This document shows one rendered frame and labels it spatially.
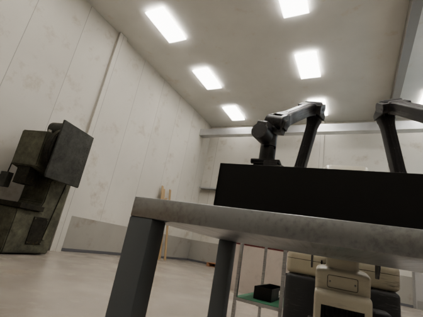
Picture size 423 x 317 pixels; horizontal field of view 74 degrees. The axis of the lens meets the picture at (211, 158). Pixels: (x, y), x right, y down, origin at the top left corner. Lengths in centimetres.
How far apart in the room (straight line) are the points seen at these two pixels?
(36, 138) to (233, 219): 641
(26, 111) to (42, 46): 163
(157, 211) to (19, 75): 742
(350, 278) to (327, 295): 13
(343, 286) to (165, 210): 114
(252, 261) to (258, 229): 563
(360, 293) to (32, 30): 793
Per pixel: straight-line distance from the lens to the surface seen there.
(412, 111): 125
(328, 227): 36
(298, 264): 171
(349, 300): 142
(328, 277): 145
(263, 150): 102
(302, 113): 125
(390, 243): 36
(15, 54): 785
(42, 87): 799
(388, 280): 173
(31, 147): 669
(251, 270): 600
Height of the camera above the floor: 75
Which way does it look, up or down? 17 degrees up
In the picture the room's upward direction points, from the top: 10 degrees clockwise
